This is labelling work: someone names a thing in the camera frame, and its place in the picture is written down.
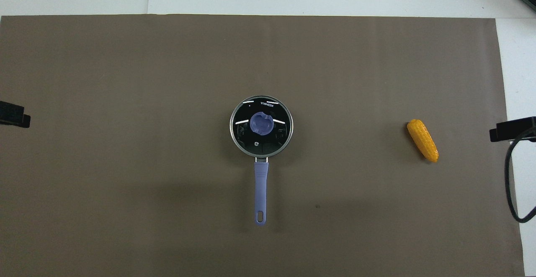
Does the brown table mat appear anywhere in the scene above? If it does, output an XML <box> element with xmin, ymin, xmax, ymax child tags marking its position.
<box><xmin>0</xmin><ymin>15</ymin><xmax>526</xmax><ymax>277</ymax></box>

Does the glass lid purple knob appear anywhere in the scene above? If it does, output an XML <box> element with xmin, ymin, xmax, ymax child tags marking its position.
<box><xmin>229</xmin><ymin>96</ymin><xmax>294</xmax><ymax>158</ymax></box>

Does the black pot purple handle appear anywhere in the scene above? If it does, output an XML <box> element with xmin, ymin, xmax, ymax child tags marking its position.
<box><xmin>229</xmin><ymin>95</ymin><xmax>294</xmax><ymax>226</ymax></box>

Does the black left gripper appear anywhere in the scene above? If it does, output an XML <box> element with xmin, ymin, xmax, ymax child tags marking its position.
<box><xmin>0</xmin><ymin>100</ymin><xmax>31</xmax><ymax>128</ymax></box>

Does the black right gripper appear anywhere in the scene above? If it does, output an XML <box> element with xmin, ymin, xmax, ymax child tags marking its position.
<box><xmin>490</xmin><ymin>117</ymin><xmax>536</xmax><ymax>142</ymax></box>

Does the yellow toy corn cob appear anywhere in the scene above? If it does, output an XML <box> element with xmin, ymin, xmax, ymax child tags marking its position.
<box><xmin>407</xmin><ymin>119</ymin><xmax>439</xmax><ymax>163</ymax></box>

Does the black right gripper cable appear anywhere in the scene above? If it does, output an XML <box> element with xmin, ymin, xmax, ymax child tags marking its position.
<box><xmin>505</xmin><ymin>127</ymin><xmax>536</xmax><ymax>224</ymax></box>

